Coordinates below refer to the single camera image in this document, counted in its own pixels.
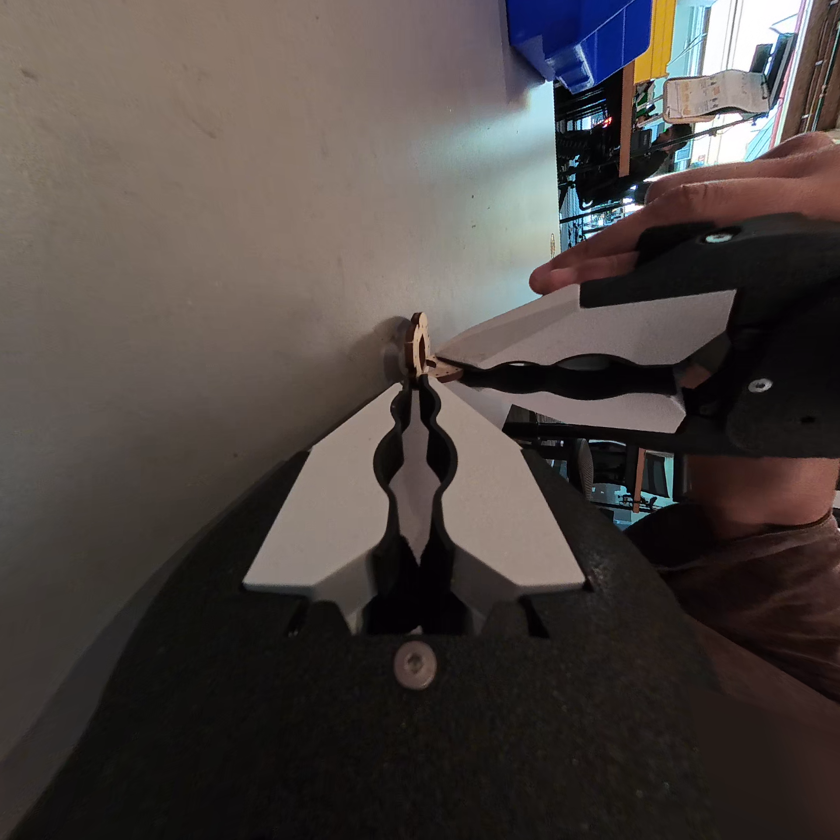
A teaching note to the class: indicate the person's right forearm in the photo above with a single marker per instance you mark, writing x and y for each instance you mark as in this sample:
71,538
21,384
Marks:
754,485

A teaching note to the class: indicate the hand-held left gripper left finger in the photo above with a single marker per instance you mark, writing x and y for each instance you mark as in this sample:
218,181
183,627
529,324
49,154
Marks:
315,525

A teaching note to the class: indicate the cardboard structure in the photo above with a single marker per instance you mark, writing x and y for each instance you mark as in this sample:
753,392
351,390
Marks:
715,95

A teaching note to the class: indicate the small wooden arch piece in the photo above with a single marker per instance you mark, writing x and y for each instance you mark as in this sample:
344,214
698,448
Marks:
449,374

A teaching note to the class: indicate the round wooden gear part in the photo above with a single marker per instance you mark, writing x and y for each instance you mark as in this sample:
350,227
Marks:
417,341

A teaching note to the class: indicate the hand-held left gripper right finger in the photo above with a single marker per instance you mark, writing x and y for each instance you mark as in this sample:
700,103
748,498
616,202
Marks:
505,525

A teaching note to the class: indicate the black mesh office chair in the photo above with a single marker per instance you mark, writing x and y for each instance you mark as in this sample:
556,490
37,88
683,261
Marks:
604,472

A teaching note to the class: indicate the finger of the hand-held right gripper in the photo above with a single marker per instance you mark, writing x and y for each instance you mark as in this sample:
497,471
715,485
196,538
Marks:
590,328
623,410

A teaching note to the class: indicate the blue plastic bin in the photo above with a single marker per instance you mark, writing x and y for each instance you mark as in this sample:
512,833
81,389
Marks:
577,33

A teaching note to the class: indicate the yellow plastic bin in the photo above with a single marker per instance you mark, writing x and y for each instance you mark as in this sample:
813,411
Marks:
656,39

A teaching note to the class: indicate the person's right hand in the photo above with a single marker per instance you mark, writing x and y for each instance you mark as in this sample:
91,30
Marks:
722,197

